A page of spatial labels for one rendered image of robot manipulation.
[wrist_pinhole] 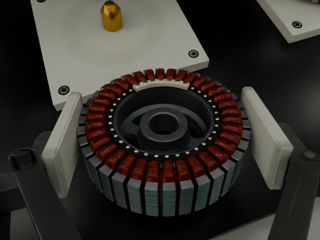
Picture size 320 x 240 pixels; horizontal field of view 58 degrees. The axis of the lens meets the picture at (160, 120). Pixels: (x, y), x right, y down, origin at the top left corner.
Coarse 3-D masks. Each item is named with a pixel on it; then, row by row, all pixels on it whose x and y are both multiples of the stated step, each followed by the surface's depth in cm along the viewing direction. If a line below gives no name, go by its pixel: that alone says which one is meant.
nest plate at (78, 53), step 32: (32, 0) 31; (64, 0) 31; (96, 0) 31; (128, 0) 31; (160, 0) 31; (64, 32) 29; (96, 32) 29; (128, 32) 29; (160, 32) 29; (192, 32) 29; (64, 64) 27; (96, 64) 27; (128, 64) 27; (160, 64) 27; (192, 64) 27; (64, 96) 26
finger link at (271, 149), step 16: (256, 96) 19; (256, 112) 17; (256, 128) 17; (272, 128) 16; (256, 144) 18; (272, 144) 15; (288, 144) 14; (256, 160) 18; (272, 160) 15; (288, 160) 15; (272, 176) 15
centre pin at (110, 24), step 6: (108, 0) 27; (102, 6) 28; (108, 6) 27; (114, 6) 27; (102, 12) 28; (108, 12) 27; (114, 12) 27; (120, 12) 28; (102, 18) 28; (108, 18) 28; (114, 18) 28; (120, 18) 29; (108, 24) 28; (114, 24) 28; (120, 24) 29; (108, 30) 29; (114, 30) 29
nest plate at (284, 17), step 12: (264, 0) 32; (276, 0) 32; (288, 0) 32; (300, 0) 32; (276, 12) 31; (288, 12) 31; (300, 12) 31; (312, 12) 31; (276, 24) 31; (288, 24) 30; (300, 24) 30; (312, 24) 30; (288, 36) 30; (300, 36) 30; (312, 36) 30
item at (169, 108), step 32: (96, 96) 20; (128, 96) 21; (160, 96) 22; (192, 96) 21; (224, 96) 20; (96, 128) 18; (128, 128) 21; (160, 128) 21; (224, 128) 18; (96, 160) 16; (128, 160) 16; (160, 160) 16; (192, 160) 16; (224, 160) 16; (128, 192) 16; (160, 192) 16; (192, 192) 15; (224, 192) 18
